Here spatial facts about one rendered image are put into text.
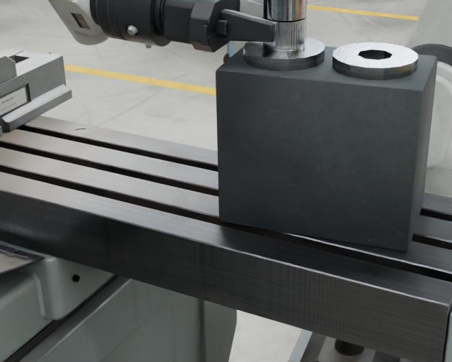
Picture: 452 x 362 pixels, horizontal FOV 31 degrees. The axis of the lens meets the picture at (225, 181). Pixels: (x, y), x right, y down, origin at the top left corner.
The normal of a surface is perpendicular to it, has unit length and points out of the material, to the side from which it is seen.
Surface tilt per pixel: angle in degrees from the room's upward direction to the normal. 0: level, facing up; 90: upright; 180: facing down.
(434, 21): 90
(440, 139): 90
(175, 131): 0
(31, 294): 90
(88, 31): 130
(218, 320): 90
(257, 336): 0
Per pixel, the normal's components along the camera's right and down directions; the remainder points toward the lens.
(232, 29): -0.39, 0.41
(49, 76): 0.90, 0.18
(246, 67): -0.02, -0.90
